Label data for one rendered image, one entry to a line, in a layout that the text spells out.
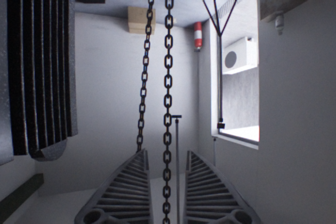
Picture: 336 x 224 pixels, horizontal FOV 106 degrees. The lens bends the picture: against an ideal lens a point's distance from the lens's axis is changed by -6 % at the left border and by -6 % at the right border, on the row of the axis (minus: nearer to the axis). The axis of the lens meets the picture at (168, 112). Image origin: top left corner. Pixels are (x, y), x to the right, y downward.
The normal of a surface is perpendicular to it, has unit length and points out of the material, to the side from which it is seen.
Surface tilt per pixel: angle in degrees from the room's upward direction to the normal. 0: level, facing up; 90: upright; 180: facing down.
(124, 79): 90
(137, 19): 90
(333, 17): 90
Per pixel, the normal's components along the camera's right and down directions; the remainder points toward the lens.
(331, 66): -0.95, 0.04
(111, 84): 0.31, 0.04
